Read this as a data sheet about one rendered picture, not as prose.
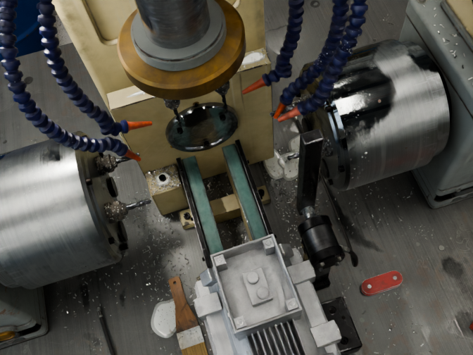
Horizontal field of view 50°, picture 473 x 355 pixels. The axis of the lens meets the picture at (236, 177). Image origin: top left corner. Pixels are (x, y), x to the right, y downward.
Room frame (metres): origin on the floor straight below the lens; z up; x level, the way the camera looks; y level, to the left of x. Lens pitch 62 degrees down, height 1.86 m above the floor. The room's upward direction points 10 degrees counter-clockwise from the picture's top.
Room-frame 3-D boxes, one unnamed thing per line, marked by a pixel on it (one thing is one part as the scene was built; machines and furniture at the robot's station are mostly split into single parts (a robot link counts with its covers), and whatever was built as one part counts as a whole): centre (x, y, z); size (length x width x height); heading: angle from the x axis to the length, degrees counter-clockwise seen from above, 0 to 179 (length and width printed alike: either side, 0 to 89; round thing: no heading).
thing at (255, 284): (0.20, 0.00, 1.11); 0.12 x 0.11 x 0.07; 9
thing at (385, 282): (0.25, -0.26, 0.81); 0.09 x 0.03 x 0.02; 98
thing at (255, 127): (0.63, 0.06, 0.97); 0.30 x 0.11 x 0.34; 98
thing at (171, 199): (0.53, 0.16, 0.86); 0.07 x 0.06 x 0.12; 98
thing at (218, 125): (0.56, 0.05, 1.01); 0.15 x 0.02 x 0.15; 98
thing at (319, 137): (0.36, -0.11, 1.12); 0.04 x 0.03 x 0.26; 8
